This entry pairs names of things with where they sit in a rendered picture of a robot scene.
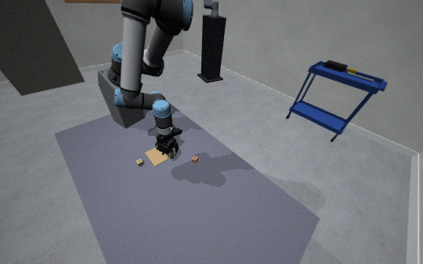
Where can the tan flat mat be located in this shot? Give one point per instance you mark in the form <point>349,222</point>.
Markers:
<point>156,157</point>

